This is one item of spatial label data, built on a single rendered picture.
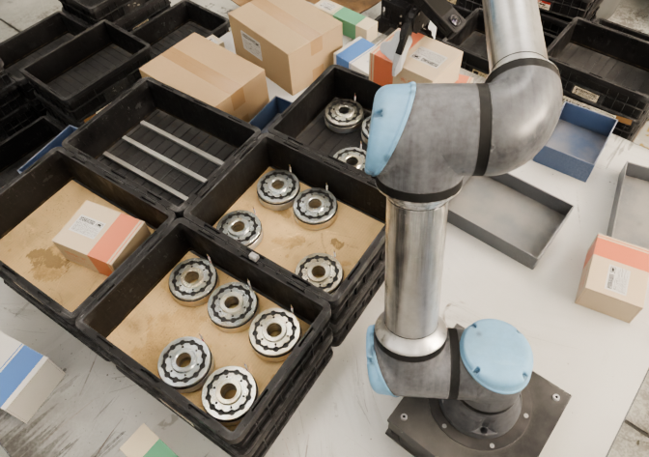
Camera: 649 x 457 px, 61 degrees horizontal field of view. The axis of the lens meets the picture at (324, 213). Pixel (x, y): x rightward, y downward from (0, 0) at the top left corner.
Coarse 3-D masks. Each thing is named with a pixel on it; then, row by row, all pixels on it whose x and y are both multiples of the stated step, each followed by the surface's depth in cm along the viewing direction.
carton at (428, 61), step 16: (416, 48) 118; (432, 48) 117; (448, 48) 117; (384, 64) 117; (416, 64) 115; (432, 64) 114; (448, 64) 114; (384, 80) 120; (400, 80) 117; (416, 80) 114; (432, 80) 111; (448, 80) 118
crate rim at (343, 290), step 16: (256, 144) 129; (288, 144) 129; (240, 160) 126; (320, 160) 125; (224, 176) 123; (352, 176) 122; (208, 192) 121; (192, 208) 118; (208, 224) 116; (384, 224) 114; (224, 240) 113; (384, 240) 113; (368, 256) 109; (288, 272) 108; (352, 272) 107; (320, 288) 105; (336, 304) 105
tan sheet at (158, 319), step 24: (168, 288) 118; (144, 312) 115; (168, 312) 115; (192, 312) 114; (120, 336) 112; (144, 336) 112; (168, 336) 111; (192, 336) 111; (216, 336) 111; (240, 336) 111; (144, 360) 108; (216, 360) 108; (240, 360) 108; (264, 360) 107; (264, 384) 105
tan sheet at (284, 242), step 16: (256, 192) 133; (240, 208) 130; (256, 208) 130; (352, 208) 129; (272, 224) 127; (288, 224) 127; (336, 224) 126; (352, 224) 126; (368, 224) 126; (272, 240) 125; (288, 240) 124; (304, 240) 124; (320, 240) 124; (336, 240) 124; (352, 240) 124; (368, 240) 124; (272, 256) 122; (288, 256) 122; (304, 256) 122; (336, 256) 121; (352, 256) 121
